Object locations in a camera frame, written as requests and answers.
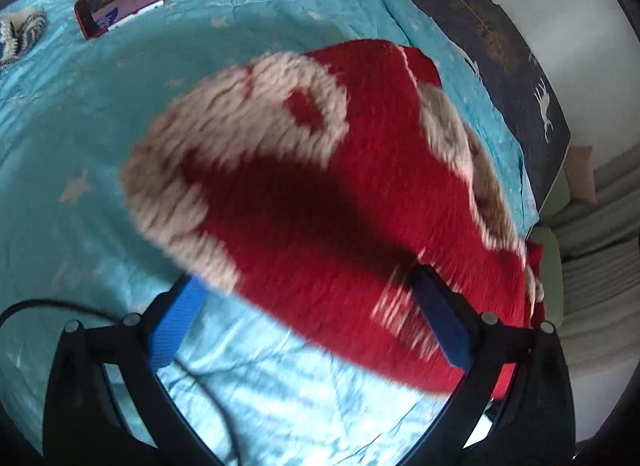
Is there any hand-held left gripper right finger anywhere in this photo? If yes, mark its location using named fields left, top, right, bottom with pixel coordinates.
left=400, top=263, right=581, bottom=466

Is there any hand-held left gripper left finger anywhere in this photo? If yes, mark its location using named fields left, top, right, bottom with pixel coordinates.
left=42, top=273, right=226, bottom=466

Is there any red bear pattern sweater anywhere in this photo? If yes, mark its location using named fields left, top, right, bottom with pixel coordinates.
left=122, top=38, right=547, bottom=399

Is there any green pillow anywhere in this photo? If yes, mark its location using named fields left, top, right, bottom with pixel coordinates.
left=539, top=168, right=572, bottom=227
left=527, top=226, right=566, bottom=327

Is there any white pleated curtain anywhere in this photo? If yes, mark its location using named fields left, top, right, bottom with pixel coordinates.
left=550, top=146, right=640, bottom=372

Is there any pink pillow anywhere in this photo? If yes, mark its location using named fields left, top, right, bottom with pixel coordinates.
left=565, top=146, right=598, bottom=204

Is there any light blue star blanket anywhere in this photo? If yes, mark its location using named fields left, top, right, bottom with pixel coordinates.
left=0, top=0, right=541, bottom=466

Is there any dark deer print bed sheet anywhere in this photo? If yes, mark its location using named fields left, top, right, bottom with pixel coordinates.
left=0, top=0, right=572, bottom=214

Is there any striped knit cloth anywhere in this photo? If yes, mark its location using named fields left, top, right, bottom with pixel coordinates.
left=0, top=8, right=48, bottom=69

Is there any black cable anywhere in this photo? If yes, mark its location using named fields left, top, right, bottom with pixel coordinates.
left=0, top=298, right=246, bottom=466

